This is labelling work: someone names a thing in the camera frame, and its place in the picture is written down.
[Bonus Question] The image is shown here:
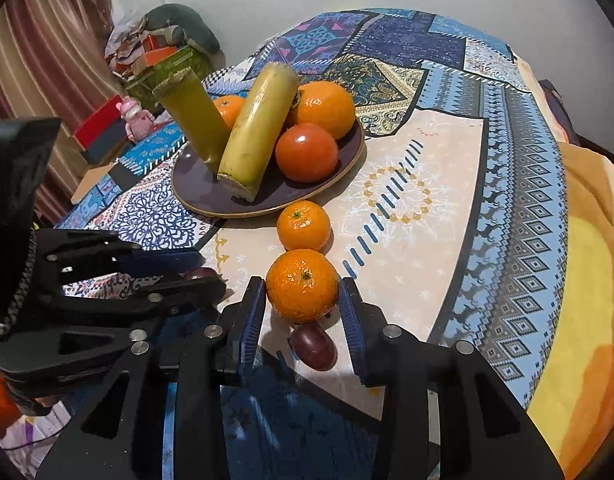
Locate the red box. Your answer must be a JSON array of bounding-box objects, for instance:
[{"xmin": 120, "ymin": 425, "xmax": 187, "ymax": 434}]
[{"xmin": 72, "ymin": 94, "xmax": 132, "ymax": 151}]

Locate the dark purple round plate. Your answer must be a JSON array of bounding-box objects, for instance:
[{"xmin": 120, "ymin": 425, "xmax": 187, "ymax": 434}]
[{"xmin": 171, "ymin": 117, "xmax": 366, "ymax": 219}]

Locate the pink rabbit toy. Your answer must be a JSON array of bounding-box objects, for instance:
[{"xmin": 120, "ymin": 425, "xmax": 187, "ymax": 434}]
[{"xmin": 116, "ymin": 96, "xmax": 156, "ymax": 142}]

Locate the yellow green sugarcane segment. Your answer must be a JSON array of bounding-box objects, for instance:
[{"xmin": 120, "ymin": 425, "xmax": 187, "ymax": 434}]
[
  {"xmin": 217, "ymin": 61, "xmax": 302, "ymax": 202},
  {"xmin": 152, "ymin": 67, "xmax": 232, "ymax": 173}
]

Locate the brown cardboard sheet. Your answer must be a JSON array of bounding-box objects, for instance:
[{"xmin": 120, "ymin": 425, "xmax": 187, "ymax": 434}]
[{"xmin": 69, "ymin": 162, "xmax": 118, "ymax": 206}]

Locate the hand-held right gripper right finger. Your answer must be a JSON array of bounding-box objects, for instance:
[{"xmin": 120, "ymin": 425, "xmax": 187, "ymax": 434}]
[{"xmin": 339, "ymin": 277, "xmax": 565, "ymax": 480}]

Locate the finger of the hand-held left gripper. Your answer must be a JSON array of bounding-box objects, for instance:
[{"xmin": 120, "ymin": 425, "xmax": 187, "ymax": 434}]
[
  {"xmin": 37, "ymin": 229, "xmax": 206, "ymax": 302},
  {"xmin": 0, "ymin": 275, "xmax": 228, "ymax": 392}
]

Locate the grey braided cord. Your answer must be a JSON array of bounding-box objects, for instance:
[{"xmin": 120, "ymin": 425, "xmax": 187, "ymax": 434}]
[{"xmin": 0, "ymin": 230, "xmax": 40, "ymax": 343}]

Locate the small mandarin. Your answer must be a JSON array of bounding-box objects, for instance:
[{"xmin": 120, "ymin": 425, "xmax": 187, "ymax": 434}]
[
  {"xmin": 277, "ymin": 200, "xmax": 332, "ymax": 253},
  {"xmin": 265, "ymin": 249, "xmax": 340, "ymax": 324}
]

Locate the orange red tomato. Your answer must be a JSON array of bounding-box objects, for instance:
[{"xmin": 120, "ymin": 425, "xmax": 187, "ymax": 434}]
[{"xmin": 275, "ymin": 123, "xmax": 340, "ymax": 184}]

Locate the pile of crumpled bags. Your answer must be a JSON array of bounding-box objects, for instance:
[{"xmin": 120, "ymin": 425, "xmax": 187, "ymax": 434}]
[{"xmin": 104, "ymin": 15, "xmax": 188, "ymax": 77}]

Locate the orange flat box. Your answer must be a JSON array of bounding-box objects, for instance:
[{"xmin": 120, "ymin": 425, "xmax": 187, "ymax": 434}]
[{"xmin": 137, "ymin": 46, "xmax": 180, "ymax": 68}]

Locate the large plain orange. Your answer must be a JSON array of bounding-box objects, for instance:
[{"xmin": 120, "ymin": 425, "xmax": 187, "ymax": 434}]
[{"xmin": 212, "ymin": 94, "xmax": 248, "ymax": 131}]

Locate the blue patchwork printed cloth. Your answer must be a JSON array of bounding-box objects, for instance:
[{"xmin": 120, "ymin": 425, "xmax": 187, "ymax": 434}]
[{"xmin": 0, "ymin": 7, "xmax": 570, "ymax": 480}]

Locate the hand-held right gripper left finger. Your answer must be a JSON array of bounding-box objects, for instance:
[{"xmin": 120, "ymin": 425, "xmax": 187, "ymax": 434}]
[{"xmin": 37, "ymin": 276, "xmax": 268, "ymax": 480}]

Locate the dark red grape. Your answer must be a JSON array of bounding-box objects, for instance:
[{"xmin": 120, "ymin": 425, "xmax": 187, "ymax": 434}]
[{"xmin": 290, "ymin": 321, "xmax": 338, "ymax": 372}]

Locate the grey green plush toy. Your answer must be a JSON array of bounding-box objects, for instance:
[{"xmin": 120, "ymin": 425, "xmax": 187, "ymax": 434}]
[{"xmin": 147, "ymin": 4, "xmax": 222, "ymax": 53}]

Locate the green patterned box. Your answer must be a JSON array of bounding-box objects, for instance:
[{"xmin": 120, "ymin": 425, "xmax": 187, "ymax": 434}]
[{"xmin": 132, "ymin": 45, "xmax": 210, "ymax": 102}]

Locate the brown striped curtain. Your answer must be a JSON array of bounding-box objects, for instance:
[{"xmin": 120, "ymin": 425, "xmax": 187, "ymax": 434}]
[{"xmin": 0, "ymin": 0, "xmax": 115, "ymax": 211}]

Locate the large orange with sticker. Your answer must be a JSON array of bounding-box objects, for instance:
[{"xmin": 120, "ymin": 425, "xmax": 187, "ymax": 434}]
[{"xmin": 285, "ymin": 80, "xmax": 356, "ymax": 141}]

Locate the orange yellow blanket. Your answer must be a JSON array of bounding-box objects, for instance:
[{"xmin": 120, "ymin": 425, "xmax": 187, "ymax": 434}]
[{"xmin": 514, "ymin": 57, "xmax": 614, "ymax": 480}]

